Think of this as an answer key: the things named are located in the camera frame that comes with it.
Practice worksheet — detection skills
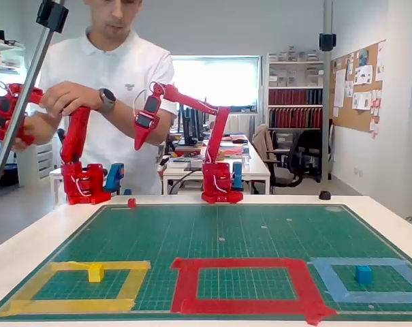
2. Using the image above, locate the blue table clamp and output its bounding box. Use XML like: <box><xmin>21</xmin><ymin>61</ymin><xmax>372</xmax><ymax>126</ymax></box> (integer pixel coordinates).
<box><xmin>232</xmin><ymin>162</ymin><xmax>244</xmax><ymax>192</ymax></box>
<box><xmin>102</xmin><ymin>162</ymin><xmax>125</xmax><ymax>192</ymax></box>

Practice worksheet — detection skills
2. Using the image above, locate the person's left forearm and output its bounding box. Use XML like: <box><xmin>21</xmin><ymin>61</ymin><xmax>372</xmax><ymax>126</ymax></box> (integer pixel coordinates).
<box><xmin>112</xmin><ymin>97</ymin><xmax>178</xmax><ymax>148</ymax></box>

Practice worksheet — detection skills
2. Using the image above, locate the white bookshelf with binders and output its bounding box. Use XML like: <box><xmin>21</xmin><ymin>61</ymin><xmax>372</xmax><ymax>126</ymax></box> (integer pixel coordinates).
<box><xmin>266</xmin><ymin>46</ymin><xmax>326</xmax><ymax>130</ymax></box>

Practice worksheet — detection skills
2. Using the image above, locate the person's left hand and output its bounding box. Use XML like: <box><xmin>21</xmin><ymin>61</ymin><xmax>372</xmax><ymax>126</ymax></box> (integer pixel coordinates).
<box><xmin>40</xmin><ymin>80</ymin><xmax>103</xmax><ymax>119</ymax></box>

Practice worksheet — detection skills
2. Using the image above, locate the wide bright window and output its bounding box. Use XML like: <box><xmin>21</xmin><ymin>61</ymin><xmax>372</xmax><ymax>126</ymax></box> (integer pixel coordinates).
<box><xmin>170</xmin><ymin>54</ymin><xmax>262</xmax><ymax>112</ymax></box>

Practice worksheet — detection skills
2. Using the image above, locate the yellow tape square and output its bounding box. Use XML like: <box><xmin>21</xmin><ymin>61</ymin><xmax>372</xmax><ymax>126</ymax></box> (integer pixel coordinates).
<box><xmin>0</xmin><ymin>260</ymin><xmax>151</xmax><ymax>317</ymax></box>

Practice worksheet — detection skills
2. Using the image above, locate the white red servo cable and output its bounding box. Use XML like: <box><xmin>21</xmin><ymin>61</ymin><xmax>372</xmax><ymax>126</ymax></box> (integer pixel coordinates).
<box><xmin>133</xmin><ymin>88</ymin><xmax>151</xmax><ymax>119</ymax></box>

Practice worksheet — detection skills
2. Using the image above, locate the person in white polo shirt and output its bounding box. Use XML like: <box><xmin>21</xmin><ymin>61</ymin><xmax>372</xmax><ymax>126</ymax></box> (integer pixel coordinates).
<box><xmin>38</xmin><ymin>0</ymin><xmax>176</xmax><ymax>197</ymax></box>

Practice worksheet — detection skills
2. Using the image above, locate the person's right hand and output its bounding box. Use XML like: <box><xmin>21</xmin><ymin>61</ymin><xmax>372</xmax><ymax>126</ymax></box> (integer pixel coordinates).
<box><xmin>11</xmin><ymin>114</ymin><xmax>55</xmax><ymax>153</ymax></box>

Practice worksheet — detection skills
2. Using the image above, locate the blue cube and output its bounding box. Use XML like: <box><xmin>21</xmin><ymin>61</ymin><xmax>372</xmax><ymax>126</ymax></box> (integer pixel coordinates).
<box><xmin>354</xmin><ymin>264</ymin><xmax>373</xmax><ymax>285</ymax></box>

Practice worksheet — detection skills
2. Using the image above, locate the beige jacket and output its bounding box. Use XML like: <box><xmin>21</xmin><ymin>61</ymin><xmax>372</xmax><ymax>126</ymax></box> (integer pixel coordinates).
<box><xmin>252</xmin><ymin>123</ymin><xmax>278</xmax><ymax>161</ymax></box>

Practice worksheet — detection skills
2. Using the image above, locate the grey wristwatch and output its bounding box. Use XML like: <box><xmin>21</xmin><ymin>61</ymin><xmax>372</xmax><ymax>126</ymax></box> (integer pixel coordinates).
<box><xmin>98</xmin><ymin>87</ymin><xmax>117</xmax><ymax>115</ymax></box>

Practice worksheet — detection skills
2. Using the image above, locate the white wall shelf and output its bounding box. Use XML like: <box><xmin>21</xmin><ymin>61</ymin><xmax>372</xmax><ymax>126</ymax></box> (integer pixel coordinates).
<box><xmin>0</xmin><ymin>29</ymin><xmax>26</xmax><ymax>75</ymax></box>

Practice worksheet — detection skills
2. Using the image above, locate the white leader arm cable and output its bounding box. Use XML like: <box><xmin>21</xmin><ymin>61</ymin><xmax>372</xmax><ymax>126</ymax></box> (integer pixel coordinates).
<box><xmin>69</xmin><ymin>170</ymin><xmax>91</xmax><ymax>198</ymax></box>

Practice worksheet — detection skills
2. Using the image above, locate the blue tape square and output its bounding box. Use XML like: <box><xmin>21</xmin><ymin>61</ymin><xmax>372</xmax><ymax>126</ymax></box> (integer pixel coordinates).
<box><xmin>307</xmin><ymin>257</ymin><xmax>412</xmax><ymax>304</ymax></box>

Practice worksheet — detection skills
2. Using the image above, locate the green cutting mat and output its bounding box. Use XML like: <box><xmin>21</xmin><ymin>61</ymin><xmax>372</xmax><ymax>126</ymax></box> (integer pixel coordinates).
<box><xmin>0</xmin><ymin>203</ymin><xmax>412</xmax><ymax>322</ymax></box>

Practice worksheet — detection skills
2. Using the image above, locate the yellow cube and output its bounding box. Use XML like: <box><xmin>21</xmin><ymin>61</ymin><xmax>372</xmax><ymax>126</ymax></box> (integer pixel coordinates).
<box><xmin>88</xmin><ymin>263</ymin><xmax>106</xmax><ymax>283</ymax></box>

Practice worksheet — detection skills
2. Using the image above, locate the red tape square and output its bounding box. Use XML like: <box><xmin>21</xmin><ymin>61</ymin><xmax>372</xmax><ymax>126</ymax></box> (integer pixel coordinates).
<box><xmin>170</xmin><ymin>257</ymin><xmax>338</xmax><ymax>326</ymax></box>

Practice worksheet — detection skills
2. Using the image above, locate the cork pin board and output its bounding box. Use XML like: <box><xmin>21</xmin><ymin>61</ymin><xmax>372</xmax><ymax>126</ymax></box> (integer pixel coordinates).
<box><xmin>330</xmin><ymin>39</ymin><xmax>387</xmax><ymax>139</ymax></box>

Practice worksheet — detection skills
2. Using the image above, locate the black computer monitor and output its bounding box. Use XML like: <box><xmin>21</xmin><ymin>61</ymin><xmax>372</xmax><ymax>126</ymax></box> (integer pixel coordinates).
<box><xmin>178</xmin><ymin>102</ymin><xmax>198</xmax><ymax>146</ymax></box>
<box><xmin>191</xmin><ymin>102</ymin><xmax>209</xmax><ymax>140</ymax></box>

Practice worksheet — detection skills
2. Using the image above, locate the black office chair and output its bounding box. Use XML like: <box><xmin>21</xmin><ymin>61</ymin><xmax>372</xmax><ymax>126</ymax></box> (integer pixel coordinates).
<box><xmin>294</xmin><ymin>128</ymin><xmax>324</xmax><ymax>183</ymax></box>
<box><xmin>265</xmin><ymin>131</ymin><xmax>305</xmax><ymax>195</ymax></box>

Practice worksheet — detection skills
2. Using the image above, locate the red leader arm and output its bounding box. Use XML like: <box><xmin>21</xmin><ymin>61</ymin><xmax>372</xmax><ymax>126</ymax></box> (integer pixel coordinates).
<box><xmin>0</xmin><ymin>81</ymin><xmax>112</xmax><ymax>206</ymax></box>

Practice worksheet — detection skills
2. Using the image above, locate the white drawer cabinet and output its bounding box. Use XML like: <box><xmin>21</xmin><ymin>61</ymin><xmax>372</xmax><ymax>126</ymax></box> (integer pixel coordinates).
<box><xmin>16</xmin><ymin>141</ymin><xmax>54</xmax><ymax>187</ymax></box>

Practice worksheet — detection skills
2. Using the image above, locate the black pole bracket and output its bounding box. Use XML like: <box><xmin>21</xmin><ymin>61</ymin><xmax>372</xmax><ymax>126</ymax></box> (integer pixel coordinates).
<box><xmin>319</xmin><ymin>32</ymin><xmax>337</xmax><ymax>52</ymax></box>
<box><xmin>35</xmin><ymin>0</ymin><xmax>69</xmax><ymax>34</ymax></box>

